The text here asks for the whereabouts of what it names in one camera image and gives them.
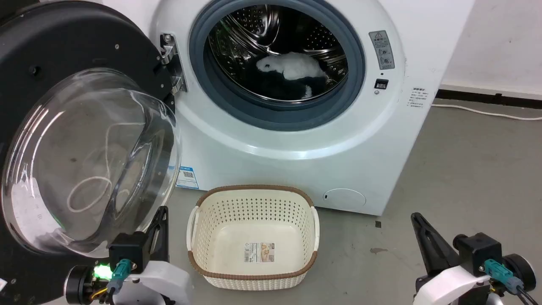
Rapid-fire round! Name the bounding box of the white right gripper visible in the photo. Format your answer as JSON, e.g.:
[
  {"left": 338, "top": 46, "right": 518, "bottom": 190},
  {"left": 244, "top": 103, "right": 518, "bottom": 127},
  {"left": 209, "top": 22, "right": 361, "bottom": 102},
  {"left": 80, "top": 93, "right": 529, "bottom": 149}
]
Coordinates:
[{"left": 410, "top": 212, "right": 492, "bottom": 305}]

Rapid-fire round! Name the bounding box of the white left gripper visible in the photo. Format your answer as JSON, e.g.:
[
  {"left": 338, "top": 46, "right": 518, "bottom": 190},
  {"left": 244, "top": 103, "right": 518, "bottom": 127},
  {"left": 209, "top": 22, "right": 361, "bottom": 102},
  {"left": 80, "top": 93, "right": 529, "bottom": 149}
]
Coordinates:
[{"left": 113, "top": 206, "right": 194, "bottom": 305}]

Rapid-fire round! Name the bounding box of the black washer door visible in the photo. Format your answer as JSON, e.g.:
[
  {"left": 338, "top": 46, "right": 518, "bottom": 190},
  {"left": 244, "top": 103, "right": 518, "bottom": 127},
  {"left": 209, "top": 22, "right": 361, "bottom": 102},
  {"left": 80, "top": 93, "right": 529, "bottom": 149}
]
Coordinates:
[{"left": 0, "top": 0, "right": 183, "bottom": 305}]

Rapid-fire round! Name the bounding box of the white front-load washing machine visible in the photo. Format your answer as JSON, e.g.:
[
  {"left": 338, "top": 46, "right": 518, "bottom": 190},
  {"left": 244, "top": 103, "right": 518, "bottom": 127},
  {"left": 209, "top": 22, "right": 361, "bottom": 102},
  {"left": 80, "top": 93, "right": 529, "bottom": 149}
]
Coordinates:
[{"left": 102, "top": 0, "right": 476, "bottom": 216}]

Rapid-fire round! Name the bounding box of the metal door hinge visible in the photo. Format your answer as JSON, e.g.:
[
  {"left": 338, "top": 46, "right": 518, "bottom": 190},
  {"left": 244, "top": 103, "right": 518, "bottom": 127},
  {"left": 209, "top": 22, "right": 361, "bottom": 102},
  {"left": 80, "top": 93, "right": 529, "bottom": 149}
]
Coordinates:
[{"left": 160, "top": 33, "right": 188, "bottom": 94}]

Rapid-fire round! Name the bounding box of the stainless steel washer drum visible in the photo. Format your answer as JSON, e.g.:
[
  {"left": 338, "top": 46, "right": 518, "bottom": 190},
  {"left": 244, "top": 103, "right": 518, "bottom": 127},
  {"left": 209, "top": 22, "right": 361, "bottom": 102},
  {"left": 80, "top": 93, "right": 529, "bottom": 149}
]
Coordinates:
[{"left": 203, "top": 4, "right": 350, "bottom": 103}]

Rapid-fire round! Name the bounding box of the blue energy label sticker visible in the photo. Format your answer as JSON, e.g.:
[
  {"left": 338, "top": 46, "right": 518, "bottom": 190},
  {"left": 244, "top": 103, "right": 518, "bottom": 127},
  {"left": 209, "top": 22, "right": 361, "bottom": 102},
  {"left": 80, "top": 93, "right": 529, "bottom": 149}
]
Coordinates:
[{"left": 175, "top": 165, "right": 199, "bottom": 190}]

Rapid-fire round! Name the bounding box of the paper product label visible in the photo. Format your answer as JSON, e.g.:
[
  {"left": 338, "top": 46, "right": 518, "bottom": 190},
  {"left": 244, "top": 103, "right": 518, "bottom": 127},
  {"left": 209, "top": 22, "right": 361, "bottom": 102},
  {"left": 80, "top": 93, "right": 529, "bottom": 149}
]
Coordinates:
[{"left": 244, "top": 242, "right": 276, "bottom": 264}]

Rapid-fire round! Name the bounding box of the round filter cover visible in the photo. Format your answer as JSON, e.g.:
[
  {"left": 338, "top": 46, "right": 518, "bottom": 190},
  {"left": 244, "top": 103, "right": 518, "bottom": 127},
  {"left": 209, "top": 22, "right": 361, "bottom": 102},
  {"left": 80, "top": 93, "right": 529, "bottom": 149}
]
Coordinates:
[{"left": 322, "top": 188, "right": 367, "bottom": 209}]

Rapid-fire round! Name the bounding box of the cream laundry basket brown rim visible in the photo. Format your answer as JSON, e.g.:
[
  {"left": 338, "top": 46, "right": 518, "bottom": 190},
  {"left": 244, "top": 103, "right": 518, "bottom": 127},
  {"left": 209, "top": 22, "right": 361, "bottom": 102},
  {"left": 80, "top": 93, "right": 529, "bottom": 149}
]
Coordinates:
[{"left": 186, "top": 185, "right": 321, "bottom": 291}]

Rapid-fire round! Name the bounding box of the white text sticker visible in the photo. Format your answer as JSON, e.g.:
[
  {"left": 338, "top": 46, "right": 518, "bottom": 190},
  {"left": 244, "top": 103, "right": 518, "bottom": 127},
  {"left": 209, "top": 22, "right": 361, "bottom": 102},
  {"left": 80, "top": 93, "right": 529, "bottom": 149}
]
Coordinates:
[{"left": 407, "top": 88, "right": 429, "bottom": 109}]

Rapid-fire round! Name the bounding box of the black baseboard strip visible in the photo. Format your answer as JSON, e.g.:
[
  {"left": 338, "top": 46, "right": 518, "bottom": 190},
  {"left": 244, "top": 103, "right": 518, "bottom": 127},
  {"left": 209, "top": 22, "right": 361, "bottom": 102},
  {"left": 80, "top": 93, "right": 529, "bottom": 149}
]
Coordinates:
[{"left": 435, "top": 88, "right": 542, "bottom": 110}]

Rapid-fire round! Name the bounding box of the dark garment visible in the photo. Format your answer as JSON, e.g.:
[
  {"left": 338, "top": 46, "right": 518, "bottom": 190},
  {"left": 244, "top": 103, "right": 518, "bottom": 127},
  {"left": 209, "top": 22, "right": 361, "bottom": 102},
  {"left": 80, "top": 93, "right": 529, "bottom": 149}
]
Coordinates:
[{"left": 227, "top": 70, "right": 333, "bottom": 103}]

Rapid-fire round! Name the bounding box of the grey warning sticker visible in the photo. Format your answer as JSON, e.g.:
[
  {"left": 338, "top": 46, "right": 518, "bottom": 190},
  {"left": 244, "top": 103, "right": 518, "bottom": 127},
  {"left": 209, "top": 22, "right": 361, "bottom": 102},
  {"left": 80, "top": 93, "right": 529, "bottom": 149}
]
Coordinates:
[{"left": 368, "top": 30, "right": 395, "bottom": 71}]

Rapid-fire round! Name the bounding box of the white fluffy garment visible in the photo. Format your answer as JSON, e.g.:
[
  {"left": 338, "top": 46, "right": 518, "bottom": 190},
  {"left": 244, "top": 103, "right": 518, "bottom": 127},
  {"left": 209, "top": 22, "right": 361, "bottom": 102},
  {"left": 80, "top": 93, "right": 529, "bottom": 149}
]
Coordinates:
[{"left": 256, "top": 52, "right": 329, "bottom": 100}]

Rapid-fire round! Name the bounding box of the left teal connector cable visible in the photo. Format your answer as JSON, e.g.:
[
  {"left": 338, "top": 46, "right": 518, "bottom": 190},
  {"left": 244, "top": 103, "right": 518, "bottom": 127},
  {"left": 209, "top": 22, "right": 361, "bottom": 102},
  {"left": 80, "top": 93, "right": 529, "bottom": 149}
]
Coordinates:
[{"left": 95, "top": 259, "right": 133, "bottom": 302}]

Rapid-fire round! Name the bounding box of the teal connector cable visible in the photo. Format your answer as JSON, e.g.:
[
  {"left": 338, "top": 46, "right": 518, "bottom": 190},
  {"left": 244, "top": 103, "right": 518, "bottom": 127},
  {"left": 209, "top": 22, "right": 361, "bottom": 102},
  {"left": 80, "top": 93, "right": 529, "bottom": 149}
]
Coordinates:
[
  {"left": 484, "top": 259, "right": 538, "bottom": 305},
  {"left": 95, "top": 259, "right": 133, "bottom": 302}
]

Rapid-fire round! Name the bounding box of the right teal connector cable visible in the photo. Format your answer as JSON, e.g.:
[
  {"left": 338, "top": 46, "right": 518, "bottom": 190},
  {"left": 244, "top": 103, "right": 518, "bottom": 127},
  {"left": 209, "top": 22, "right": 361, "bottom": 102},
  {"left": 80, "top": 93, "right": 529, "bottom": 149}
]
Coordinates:
[{"left": 484, "top": 259, "right": 538, "bottom": 305}]

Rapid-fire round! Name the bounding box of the white floor cable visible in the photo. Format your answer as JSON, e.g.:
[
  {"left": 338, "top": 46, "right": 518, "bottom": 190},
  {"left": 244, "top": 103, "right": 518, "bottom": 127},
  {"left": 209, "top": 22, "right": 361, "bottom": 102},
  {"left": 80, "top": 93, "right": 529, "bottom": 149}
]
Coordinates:
[{"left": 431, "top": 103, "right": 542, "bottom": 122}]

